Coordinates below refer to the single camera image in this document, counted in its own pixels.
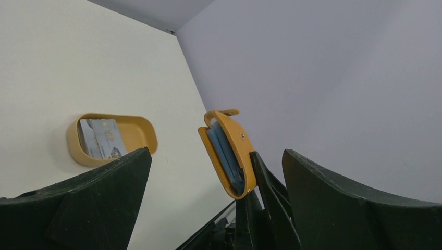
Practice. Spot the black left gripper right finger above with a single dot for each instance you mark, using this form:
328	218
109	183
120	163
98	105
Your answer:
331	211

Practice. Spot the silver credit card stack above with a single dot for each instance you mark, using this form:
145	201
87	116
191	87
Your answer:
101	138

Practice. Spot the yellow leather card holder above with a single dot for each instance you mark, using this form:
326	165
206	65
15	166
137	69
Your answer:
228	147

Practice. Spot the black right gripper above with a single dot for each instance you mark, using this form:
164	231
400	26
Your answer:
255	227

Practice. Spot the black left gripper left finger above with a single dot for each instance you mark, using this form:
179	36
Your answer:
97	209

